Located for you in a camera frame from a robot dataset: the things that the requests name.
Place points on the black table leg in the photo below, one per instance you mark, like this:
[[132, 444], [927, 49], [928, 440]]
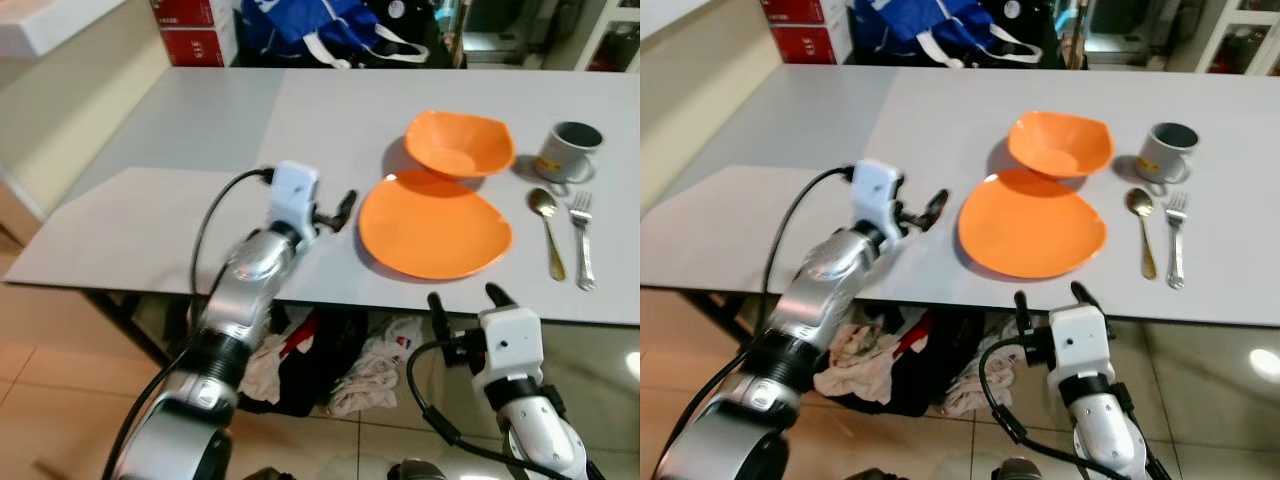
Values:
[[135, 330], [725, 315]]

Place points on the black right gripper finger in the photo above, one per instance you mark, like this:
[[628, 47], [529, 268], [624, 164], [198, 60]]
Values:
[[1085, 295], [1022, 310], [438, 315], [500, 297]]

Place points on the red cardboard box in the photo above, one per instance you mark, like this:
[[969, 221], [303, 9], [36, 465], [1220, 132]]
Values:
[[180, 12], [195, 47], [808, 45], [792, 10]]

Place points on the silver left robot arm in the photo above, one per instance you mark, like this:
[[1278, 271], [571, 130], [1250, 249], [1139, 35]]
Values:
[[245, 280], [830, 275]]

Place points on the orange bowl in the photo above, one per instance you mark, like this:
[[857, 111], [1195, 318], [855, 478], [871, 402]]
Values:
[[1060, 143], [460, 143]]

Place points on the black cloth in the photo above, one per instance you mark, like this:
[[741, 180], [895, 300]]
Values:
[[320, 365], [915, 370]]

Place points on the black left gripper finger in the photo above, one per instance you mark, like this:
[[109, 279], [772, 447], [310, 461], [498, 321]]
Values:
[[346, 210], [936, 208]]

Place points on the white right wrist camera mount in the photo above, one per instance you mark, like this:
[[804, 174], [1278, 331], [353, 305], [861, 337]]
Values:
[[1080, 345], [512, 345]]

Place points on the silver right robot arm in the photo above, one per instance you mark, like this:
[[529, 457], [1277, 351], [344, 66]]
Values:
[[1105, 430], [545, 430]]

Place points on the orange plate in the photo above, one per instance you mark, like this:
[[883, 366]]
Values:
[[435, 230], [1030, 230]]

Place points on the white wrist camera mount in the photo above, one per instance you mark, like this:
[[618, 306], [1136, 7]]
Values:
[[295, 195], [512, 345], [878, 195], [1080, 345]]

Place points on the white and red cloth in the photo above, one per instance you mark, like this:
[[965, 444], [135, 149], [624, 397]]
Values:
[[850, 365], [265, 370]]

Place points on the silver fork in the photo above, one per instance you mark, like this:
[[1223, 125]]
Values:
[[581, 210], [1177, 210]]

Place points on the gold spoon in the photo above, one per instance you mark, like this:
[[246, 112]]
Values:
[[542, 203], [1139, 203]]

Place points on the white printed cloth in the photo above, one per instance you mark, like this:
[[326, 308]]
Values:
[[975, 380], [375, 375]]

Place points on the white shelf cabinet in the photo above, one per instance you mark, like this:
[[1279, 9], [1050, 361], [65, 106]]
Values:
[[610, 35], [1240, 35]]

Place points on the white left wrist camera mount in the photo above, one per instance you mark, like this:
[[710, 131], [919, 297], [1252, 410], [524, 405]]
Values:
[[878, 195], [295, 195]]

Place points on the white counter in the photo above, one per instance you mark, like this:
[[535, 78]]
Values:
[[665, 15], [50, 25]]

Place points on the grey mug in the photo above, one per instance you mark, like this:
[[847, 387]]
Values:
[[1168, 152], [572, 152]]

